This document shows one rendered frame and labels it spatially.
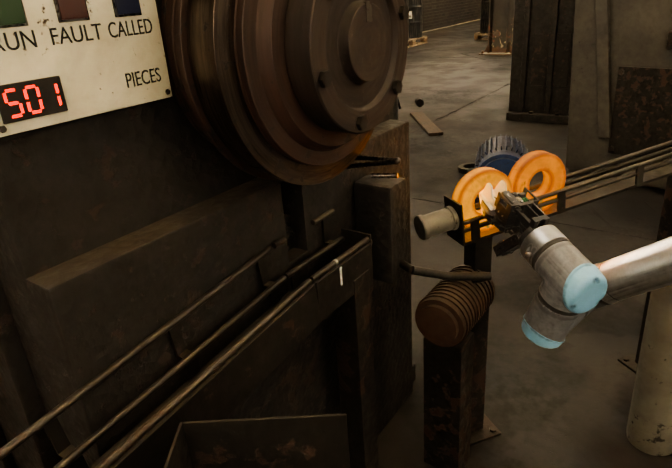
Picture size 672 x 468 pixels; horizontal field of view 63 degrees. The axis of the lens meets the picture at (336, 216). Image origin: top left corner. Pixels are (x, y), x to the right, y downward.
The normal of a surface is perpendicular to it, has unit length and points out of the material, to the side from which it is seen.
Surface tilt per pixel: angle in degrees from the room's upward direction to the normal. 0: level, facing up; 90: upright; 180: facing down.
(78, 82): 90
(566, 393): 0
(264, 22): 76
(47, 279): 0
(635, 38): 90
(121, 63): 90
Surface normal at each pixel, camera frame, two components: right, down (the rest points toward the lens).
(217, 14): 0.82, 0.17
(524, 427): -0.07, -0.92
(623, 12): -0.75, 0.30
